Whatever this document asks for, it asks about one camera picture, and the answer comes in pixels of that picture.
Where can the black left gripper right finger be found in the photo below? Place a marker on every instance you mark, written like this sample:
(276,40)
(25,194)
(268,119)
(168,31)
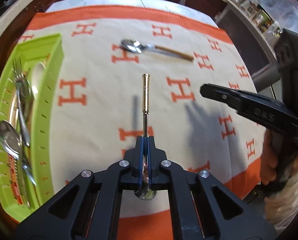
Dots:
(201,207)

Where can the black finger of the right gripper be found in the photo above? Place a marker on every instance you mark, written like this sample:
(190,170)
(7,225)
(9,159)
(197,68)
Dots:
(220,94)

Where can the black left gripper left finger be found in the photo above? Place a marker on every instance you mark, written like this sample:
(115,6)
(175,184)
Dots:
(88,207)

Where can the gold-handled steel spoon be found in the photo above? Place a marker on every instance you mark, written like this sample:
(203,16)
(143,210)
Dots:
(145,178)

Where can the wood-handled small steel spoon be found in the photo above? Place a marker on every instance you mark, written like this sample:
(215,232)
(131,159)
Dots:
(135,46)

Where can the beige sleeve forearm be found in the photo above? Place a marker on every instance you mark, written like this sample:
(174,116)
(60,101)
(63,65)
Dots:
(281,208)

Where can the person's right hand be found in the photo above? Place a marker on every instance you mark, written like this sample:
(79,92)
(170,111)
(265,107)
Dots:
(269,161)

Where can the dark oven appliance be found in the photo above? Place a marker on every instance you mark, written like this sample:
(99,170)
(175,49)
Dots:
(257,54)

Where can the steel chopstick left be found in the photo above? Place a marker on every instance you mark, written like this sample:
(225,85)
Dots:
(22,175)

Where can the pale chopstick red pattern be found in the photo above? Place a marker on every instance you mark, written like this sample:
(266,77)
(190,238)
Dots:
(14,182)

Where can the large steel spoon left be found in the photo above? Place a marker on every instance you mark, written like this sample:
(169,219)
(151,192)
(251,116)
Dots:
(11,142)

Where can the orange beige H-pattern cloth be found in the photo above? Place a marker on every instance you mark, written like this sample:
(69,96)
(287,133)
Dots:
(97,106)

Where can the green plastic utensil tray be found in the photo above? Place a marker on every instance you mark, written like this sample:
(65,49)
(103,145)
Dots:
(48,50)

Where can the steel ladle spoon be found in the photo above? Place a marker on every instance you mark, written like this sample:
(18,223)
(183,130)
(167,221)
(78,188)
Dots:
(25,96)

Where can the white ceramic soup spoon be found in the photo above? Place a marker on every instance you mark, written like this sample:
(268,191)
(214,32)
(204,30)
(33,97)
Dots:
(36,77)

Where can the steel fork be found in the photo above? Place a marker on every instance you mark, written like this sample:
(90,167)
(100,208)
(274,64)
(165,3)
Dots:
(17,68)

